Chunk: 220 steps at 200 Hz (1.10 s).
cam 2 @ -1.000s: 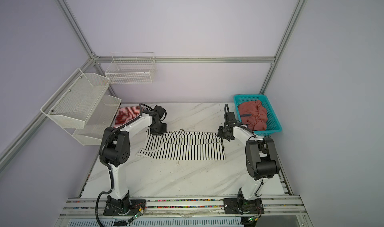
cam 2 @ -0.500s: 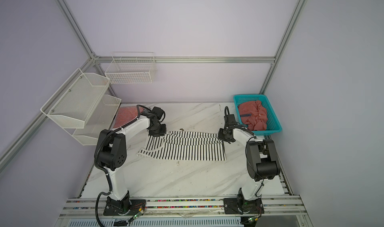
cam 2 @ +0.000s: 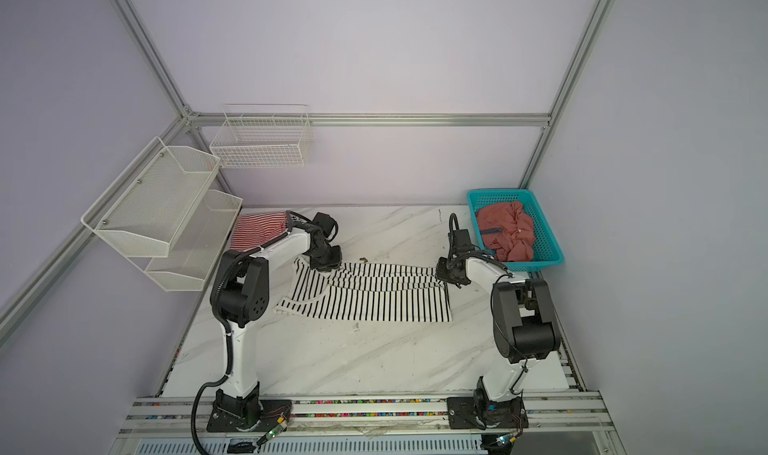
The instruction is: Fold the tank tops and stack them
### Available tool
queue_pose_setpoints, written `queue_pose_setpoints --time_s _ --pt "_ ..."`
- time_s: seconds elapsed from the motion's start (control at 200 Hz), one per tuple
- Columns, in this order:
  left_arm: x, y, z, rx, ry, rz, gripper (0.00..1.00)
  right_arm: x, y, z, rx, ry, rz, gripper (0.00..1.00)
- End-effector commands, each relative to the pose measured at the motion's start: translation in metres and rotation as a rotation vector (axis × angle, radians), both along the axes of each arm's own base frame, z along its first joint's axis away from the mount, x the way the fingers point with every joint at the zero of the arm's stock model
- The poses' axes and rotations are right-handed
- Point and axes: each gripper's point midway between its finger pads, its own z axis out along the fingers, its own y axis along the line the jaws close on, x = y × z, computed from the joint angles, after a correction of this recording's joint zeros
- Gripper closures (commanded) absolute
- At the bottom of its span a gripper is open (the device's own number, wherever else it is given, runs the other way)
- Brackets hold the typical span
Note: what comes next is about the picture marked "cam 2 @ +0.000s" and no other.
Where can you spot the aluminium enclosure frame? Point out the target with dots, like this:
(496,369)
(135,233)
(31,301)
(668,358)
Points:
(24,303)

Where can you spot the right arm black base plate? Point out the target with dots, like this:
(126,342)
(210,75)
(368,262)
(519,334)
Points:
(467,413)

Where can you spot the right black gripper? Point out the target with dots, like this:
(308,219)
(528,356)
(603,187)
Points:
(441,273)

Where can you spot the white wire wall basket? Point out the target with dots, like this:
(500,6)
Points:
(264,136)

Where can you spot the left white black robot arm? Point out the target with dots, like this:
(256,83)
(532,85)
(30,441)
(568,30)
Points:
(240,293)

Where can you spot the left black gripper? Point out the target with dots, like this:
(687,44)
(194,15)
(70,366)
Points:
(335,263)

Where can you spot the dusty red tank top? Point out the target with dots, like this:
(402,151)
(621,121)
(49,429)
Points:
(508,231)

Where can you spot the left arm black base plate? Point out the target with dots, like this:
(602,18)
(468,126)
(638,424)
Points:
(237,414)

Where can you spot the teal plastic basket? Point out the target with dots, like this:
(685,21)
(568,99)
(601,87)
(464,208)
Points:
(547,251)

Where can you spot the lower white mesh shelf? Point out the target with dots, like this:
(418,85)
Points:
(198,249)

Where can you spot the black white striped tank top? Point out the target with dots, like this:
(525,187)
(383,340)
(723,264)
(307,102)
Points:
(367,292)

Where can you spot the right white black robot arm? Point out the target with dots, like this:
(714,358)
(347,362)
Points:
(524,326)

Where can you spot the red white striped folded top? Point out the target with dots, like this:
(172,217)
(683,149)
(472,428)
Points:
(254,230)

